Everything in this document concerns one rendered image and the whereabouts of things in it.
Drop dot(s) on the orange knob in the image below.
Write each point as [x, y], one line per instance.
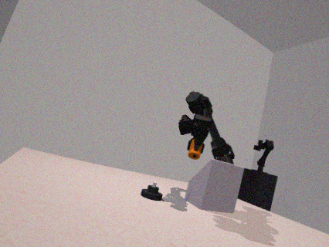
[195, 155]

